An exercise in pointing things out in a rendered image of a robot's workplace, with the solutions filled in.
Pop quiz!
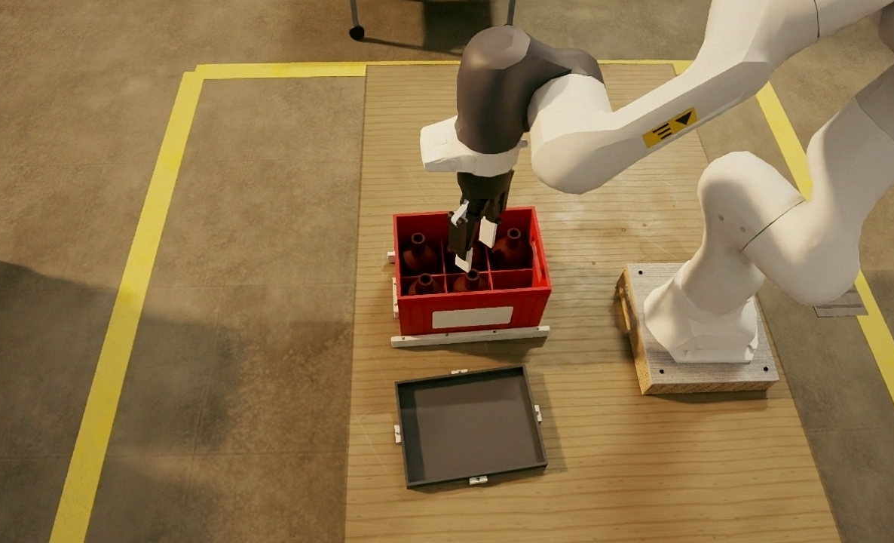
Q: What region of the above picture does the red divided crate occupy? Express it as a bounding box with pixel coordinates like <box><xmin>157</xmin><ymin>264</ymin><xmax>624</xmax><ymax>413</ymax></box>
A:
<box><xmin>393</xmin><ymin>206</ymin><xmax>552</xmax><ymax>336</ymax></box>

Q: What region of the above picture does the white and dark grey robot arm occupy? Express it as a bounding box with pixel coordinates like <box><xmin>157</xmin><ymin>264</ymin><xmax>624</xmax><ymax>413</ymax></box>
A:
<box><xmin>420</xmin><ymin>0</ymin><xmax>894</xmax><ymax>363</ymax></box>

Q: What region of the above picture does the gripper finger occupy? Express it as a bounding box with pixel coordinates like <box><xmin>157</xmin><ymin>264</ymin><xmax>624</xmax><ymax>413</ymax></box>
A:
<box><xmin>479</xmin><ymin>184</ymin><xmax>510</xmax><ymax>248</ymax></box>
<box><xmin>447</xmin><ymin>199</ymin><xmax>490</xmax><ymax>273</ymax></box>

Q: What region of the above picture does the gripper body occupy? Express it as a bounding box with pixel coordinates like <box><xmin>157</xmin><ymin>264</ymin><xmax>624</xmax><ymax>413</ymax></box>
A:
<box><xmin>457</xmin><ymin>168</ymin><xmax>512</xmax><ymax>213</ymax></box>

